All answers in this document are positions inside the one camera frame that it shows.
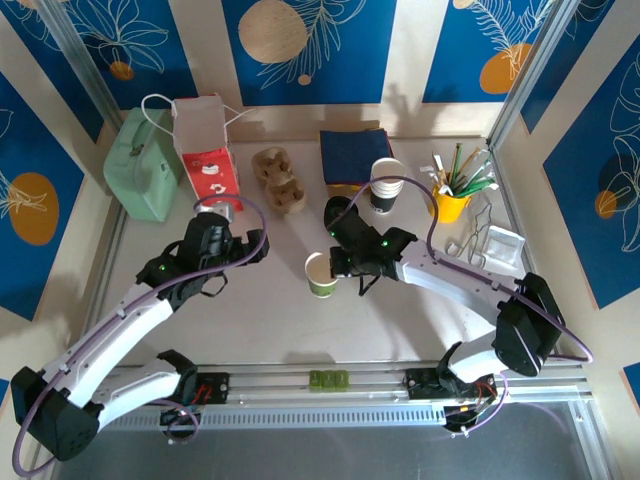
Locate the green paper cup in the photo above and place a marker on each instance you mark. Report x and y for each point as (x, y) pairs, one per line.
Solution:
(320, 287)

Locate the red white paper bag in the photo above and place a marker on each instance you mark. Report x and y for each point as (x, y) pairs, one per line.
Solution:
(212, 175)

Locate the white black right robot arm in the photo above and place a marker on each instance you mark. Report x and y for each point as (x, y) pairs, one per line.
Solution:
(450, 280)

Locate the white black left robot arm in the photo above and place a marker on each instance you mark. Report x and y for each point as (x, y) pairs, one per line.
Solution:
(125, 325)

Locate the pulp cup carrier stack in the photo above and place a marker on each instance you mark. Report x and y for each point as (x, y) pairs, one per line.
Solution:
(287, 205)

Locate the black white paper cup stack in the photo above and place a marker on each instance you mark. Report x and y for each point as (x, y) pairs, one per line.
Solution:
(387, 195)

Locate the yellow napkin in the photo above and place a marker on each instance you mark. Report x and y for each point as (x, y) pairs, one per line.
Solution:
(345, 186)

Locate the blue napkin stack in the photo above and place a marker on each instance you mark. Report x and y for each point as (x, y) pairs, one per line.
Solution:
(350, 155)

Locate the yellow metal bucket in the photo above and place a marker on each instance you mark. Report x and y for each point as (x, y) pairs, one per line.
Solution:
(450, 210)

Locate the mint green carry case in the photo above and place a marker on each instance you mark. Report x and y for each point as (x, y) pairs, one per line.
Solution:
(140, 170)

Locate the green terminal block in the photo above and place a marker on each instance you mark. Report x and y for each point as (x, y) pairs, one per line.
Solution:
(328, 379)

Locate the green straw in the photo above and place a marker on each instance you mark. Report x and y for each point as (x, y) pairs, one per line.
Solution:
(470, 170)
(456, 165)
(482, 187)

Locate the aluminium side rail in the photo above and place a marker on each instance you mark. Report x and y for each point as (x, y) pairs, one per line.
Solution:
(112, 240)
(504, 175)

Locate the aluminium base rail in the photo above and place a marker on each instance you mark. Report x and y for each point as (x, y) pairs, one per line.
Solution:
(280, 375)

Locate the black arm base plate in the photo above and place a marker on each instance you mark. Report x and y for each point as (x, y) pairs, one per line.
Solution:
(422, 385)
(215, 387)

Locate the aluminium frame post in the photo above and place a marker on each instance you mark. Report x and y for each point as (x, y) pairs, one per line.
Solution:
(80, 60)
(530, 75)

